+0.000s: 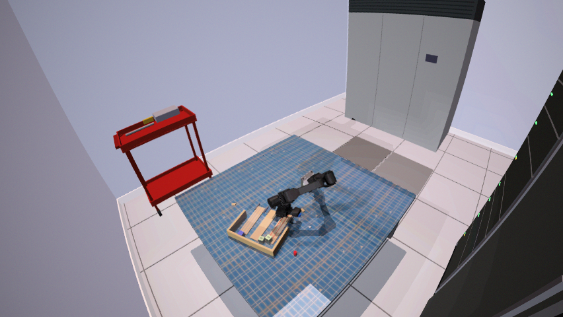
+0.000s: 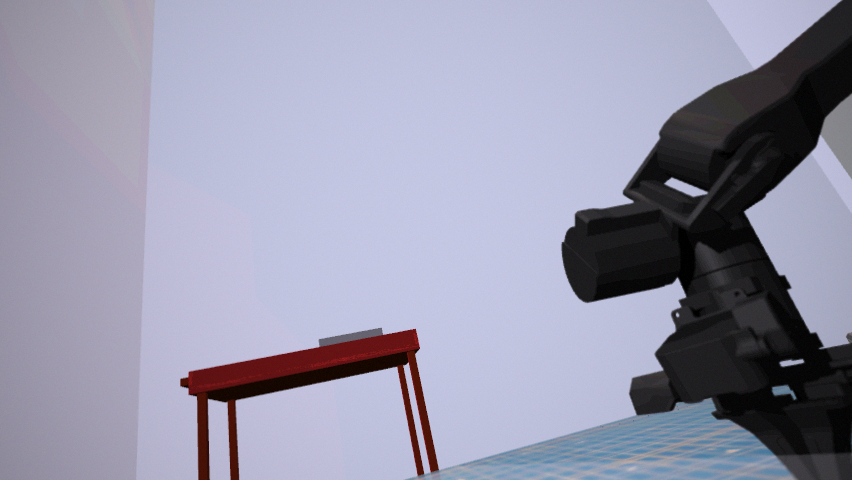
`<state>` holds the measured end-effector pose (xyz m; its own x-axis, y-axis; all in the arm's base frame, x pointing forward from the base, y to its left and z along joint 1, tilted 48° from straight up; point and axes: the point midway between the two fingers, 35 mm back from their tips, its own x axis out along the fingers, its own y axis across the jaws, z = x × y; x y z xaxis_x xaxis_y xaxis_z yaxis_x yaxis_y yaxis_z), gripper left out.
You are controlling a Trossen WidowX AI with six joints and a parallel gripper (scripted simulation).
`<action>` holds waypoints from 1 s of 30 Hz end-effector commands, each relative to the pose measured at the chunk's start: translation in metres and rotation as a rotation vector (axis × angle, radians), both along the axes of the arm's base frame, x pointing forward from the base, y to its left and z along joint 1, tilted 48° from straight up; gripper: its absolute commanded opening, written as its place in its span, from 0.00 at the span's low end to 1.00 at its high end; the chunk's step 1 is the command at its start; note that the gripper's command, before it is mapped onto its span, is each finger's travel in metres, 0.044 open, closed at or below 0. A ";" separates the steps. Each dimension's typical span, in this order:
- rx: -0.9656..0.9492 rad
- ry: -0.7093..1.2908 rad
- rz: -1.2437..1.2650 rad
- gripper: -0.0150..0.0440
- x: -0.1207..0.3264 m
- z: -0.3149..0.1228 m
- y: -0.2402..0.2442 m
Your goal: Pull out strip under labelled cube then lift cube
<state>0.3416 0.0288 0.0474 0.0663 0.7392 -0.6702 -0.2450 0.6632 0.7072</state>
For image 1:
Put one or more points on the tan strip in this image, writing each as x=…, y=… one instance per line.
x=259, y=210
x=285, y=220
x=271, y=214

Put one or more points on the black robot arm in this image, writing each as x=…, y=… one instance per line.
x=288, y=196

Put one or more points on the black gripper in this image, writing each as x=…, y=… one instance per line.
x=295, y=212

